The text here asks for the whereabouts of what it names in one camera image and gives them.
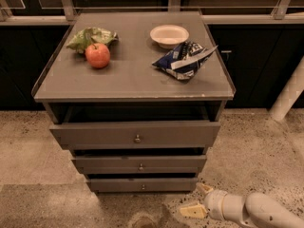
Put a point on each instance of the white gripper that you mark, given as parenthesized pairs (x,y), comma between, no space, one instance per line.
(214,202)

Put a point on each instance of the grey bottom drawer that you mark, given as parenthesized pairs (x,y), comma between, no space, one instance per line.
(142,185)

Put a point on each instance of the grey drawer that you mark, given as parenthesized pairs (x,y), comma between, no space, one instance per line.
(142,185)
(139,164)
(132,135)

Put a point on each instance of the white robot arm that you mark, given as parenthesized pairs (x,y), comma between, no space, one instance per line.
(257,210)

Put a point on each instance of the grey middle drawer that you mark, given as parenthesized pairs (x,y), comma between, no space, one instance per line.
(139,164)

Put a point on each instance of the grey top drawer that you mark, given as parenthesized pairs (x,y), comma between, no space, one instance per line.
(132,135)

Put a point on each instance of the grey drawer cabinet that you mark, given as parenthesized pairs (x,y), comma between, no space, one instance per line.
(130,89)

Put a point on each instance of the blue chip bag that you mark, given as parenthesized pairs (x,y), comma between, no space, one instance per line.
(185,60)

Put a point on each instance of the white pillar leg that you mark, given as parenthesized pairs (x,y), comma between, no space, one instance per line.
(289,94)

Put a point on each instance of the white bowl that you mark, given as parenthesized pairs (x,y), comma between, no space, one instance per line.
(169,36)

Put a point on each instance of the red apple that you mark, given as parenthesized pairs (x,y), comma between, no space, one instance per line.
(97,55)

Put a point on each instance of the green crumpled chip bag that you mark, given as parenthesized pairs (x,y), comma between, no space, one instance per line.
(88,36)

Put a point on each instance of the dark wall cabinets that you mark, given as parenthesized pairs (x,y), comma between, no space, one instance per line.
(260,60)

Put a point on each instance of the metal railing frame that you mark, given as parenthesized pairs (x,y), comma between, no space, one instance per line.
(57,12)

